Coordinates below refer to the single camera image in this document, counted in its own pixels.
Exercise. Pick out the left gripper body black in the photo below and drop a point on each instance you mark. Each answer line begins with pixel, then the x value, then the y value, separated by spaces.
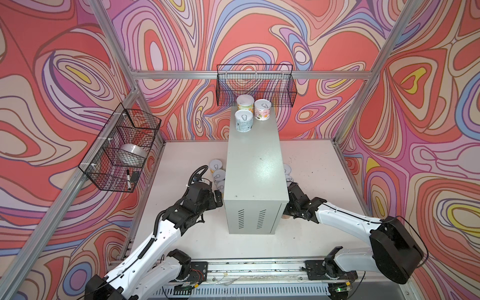
pixel 209 204

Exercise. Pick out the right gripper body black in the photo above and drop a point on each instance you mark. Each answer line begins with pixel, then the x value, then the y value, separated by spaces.
pixel 292 209

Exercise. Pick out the blue white labelled can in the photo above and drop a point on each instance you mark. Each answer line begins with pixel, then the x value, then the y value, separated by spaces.
pixel 243 120

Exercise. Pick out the orange green labelled can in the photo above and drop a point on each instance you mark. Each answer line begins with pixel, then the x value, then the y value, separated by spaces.
pixel 245 102

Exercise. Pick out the pink labelled can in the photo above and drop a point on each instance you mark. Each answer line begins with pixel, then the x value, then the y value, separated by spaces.
pixel 262 109

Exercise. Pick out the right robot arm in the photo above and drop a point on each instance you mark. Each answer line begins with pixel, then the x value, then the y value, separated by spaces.
pixel 390 250

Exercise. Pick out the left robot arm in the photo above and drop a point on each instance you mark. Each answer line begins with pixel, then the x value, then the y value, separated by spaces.
pixel 154 263

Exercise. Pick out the can left row back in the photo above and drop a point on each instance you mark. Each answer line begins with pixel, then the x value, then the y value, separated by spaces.
pixel 214 165

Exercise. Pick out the can right row back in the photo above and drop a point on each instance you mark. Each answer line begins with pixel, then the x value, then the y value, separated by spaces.
pixel 287 169

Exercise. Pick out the grey metal cabinet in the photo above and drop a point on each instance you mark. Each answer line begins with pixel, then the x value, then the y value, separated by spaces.
pixel 255 191

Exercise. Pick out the silver tape roll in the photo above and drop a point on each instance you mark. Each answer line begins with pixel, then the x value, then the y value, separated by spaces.
pixel 131 154

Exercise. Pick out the green circuit board right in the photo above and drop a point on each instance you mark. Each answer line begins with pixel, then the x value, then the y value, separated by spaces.
pixel 340 288

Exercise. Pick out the green circuit board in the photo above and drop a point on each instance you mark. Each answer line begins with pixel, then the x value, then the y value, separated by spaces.
pixel 184 290
pixel 340 288

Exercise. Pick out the green circuit board left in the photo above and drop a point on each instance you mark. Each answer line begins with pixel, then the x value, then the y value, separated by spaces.
pixel 184 290

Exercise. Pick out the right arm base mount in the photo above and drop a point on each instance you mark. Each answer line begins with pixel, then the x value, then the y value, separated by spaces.
pixel 327 270

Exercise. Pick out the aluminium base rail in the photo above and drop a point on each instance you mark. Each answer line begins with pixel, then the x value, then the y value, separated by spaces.
pixel 281 279

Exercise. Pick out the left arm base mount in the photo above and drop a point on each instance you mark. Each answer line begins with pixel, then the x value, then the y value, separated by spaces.
pixel 198 272

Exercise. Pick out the black wire basket left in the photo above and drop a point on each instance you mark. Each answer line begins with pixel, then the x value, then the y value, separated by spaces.
pixel 117 161

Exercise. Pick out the black wire basket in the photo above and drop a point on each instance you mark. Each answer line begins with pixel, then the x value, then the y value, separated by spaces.
pixel 117 161
pixel 272 82

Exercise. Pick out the black wire basket back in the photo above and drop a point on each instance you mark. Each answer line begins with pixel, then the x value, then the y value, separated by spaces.
pixel 272 82

